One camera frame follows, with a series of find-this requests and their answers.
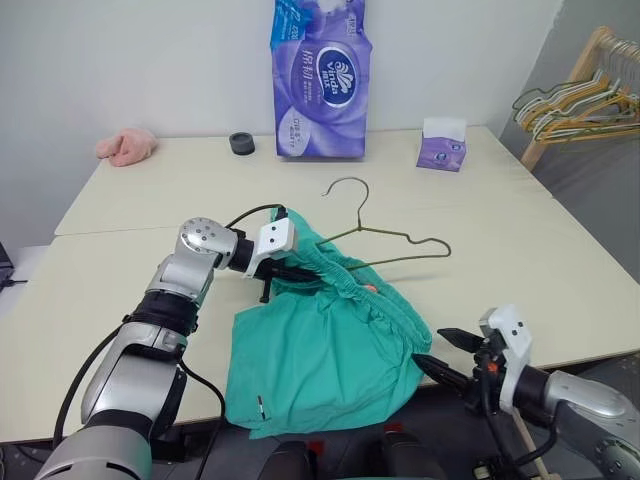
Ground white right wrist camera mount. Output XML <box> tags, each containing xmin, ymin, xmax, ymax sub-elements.
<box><xmin>478</xmin><ymin>303</ymin><xmax>536</xmax><ymax>415</ymax></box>

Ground small purple tissue box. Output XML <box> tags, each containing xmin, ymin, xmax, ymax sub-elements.
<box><xmin>415</xmin><ymin>116</ymin><xmax>469</xmax><ymax>174</ymax></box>

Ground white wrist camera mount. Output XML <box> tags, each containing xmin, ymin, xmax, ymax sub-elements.
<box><xmin>478</xmin><ymin>303</ymin><xmax>536</xmax><ymax>415</ymax></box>
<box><xmin>242</xmin><ymin>217</ymin><xmax>298</xmax><ymax>280</ymax></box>

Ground purple tissue paper pack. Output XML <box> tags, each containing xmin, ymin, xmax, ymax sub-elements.
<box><xmin>269</xmin><ymin>0</ymin><xmax>376</xmax><ymax>163</ymax></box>

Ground black tape roll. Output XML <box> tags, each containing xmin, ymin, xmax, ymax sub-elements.
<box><xmin>228</xmin><ymin>131</ymin><xmax>258</xmax><ymax>158</ymax></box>

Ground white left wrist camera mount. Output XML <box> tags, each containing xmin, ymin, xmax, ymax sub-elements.
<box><xmin>242</xmin><ymin>217</ymin><xmax>298</xmax><ymax>280</ymax></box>

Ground black robot body cable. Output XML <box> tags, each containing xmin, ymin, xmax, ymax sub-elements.
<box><xmin>51</xmin><ymin>325</ymin><xmax>132</xmax><ymax>447</ymax></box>

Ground wooden clothes rack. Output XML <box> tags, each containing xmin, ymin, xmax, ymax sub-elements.
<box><xmin>520</xmin><ymin>26</ymin><xmax>640</xmax><ymax>170</ymax></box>

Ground olive wire clothes hanger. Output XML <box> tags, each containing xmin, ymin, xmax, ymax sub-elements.
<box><xmin>319</xmin><ymin>176</ymin><xmax>453</xmax><ymax>272</ymax></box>

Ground wooden table leg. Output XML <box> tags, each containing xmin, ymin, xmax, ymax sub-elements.
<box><xmin>513</xmin><ymin>413</ymin><xmax>552</xmax><ymax>480</ymax></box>

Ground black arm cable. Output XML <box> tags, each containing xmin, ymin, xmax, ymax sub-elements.
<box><xmin>477</xmin><ymin>348</ymin><xmax>560</xmax><ymax>477</ymax></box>
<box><xmin>222</xmin><ymin>201</ymin><xmax>290</xmax><ymax>233</ymax></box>

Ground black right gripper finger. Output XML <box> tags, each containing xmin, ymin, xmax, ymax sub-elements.
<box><xmin>436</xmin><ymin>327</ymin><xmax>485</xmax><ymax>352</ymax></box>
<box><xmin>411</xmin><ymin>352</ymin><xmax>472</xmax><ymax>395</ymax></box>

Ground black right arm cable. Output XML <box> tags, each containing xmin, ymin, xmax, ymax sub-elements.
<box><xmin>477</xmin><ymin>348</ymin><xmax>560</xmax><ymax>477</ymax></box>

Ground green shorts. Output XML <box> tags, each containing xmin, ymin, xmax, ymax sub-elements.
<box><xmin>222</xmin><ymin>208</ymin><xmax>434</xmax><ymax>442</ymax></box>

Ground pink plush cloth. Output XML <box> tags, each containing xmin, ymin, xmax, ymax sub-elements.
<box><xmin>95</xmin><ymin>126</ymin><xmax>161</xmax><ymax>168</ymax></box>

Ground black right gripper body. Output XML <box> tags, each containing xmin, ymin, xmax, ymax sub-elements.
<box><xmin>461</xmin><ymin>333</ymin><xmax>507</xmax><ymax>417</ymax></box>

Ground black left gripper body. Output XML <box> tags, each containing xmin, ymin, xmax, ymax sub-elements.
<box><xmin>252</xmin><ymin>256</ymin><xmax>302</xmax><ymax>283</ymax></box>

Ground dark rounded shape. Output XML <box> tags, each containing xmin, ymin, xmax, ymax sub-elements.
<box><xmin>381</xmin><ymin>426</ymin><xmax>447</xmax><ymax>480</ymax></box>
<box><xmin>268</xmin><ymin>438</ymin><xmax>322</xmax><ymax>480</ymax></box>

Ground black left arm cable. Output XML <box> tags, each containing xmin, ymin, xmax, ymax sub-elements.
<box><xmin>222</xmin><ymin>201</ymin><xmax>290</xmax><ymax>233</ymax></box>

